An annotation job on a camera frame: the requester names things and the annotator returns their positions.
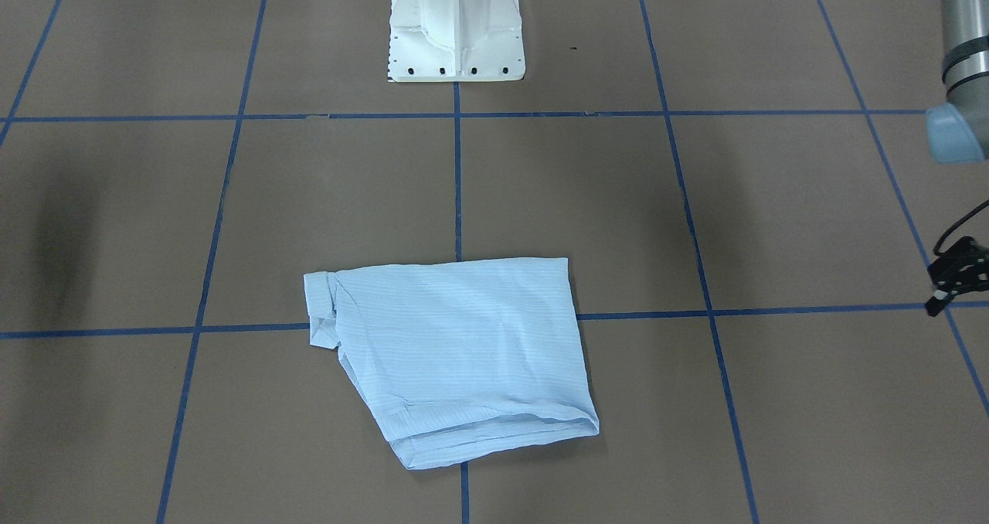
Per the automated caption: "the light blue button-up shirt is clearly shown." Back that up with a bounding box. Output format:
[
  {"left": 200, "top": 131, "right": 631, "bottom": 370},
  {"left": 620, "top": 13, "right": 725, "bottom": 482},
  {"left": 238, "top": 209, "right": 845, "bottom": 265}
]
[{"left": 303, "top": 257, "right": 601, "bottom": 471}]

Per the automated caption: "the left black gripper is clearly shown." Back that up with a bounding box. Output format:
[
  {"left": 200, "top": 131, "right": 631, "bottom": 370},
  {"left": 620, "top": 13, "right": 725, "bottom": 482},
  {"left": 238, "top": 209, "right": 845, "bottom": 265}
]
[{"left": 925, "top": 236, "right": 988, "bottom": 317}]

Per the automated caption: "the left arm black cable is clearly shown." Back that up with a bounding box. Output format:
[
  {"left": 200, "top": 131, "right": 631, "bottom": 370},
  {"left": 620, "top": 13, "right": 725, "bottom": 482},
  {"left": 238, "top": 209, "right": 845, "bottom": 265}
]
[{"left": 933, "top": 198, "right": 989, "bottom": 258}]

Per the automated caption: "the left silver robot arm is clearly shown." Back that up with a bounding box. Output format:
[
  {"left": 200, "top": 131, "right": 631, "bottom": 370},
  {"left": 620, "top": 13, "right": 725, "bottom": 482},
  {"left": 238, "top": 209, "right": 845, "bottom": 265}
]
[{"left": 925, "top": 0, "right": 988, "bottom": 317}]

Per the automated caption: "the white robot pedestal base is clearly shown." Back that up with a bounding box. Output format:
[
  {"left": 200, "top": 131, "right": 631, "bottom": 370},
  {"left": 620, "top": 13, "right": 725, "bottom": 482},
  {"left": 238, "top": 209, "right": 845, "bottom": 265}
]
[{"left": 386, "top": 0, "right": 526, "bottom": 83}]

